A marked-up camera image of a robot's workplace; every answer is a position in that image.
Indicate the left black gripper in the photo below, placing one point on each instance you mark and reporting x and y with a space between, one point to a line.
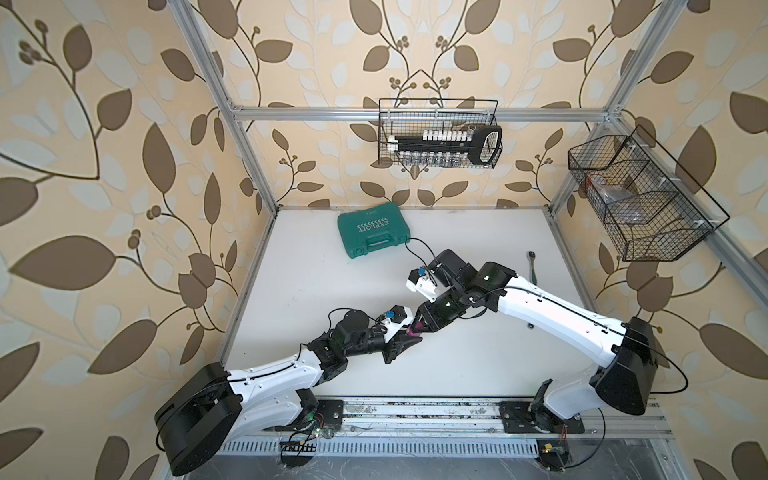
395 347

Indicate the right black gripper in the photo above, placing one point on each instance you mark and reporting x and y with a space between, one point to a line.
430 320

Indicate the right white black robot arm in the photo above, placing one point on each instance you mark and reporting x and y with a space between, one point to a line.
624 355

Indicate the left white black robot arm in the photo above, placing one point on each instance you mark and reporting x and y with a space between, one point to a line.
217 405

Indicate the green plastic tool case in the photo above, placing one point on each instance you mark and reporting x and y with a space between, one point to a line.
373 229

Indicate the black socket holder set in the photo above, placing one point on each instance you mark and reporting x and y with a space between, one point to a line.
477 146

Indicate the plastic bag in basket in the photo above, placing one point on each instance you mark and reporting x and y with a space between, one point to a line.
613 204

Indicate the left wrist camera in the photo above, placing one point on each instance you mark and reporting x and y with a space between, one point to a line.
394 320

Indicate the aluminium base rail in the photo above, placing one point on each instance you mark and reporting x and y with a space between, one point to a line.
453 427

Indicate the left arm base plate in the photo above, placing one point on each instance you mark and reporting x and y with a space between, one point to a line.
327 415

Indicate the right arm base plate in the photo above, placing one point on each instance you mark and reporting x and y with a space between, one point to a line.
519 417

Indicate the back black wire basket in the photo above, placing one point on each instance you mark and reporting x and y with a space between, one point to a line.
412 116

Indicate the black wire basket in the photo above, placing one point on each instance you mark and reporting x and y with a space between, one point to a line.
412 116
678 211

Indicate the right black wire basket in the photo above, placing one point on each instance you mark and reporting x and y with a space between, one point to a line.
678 211

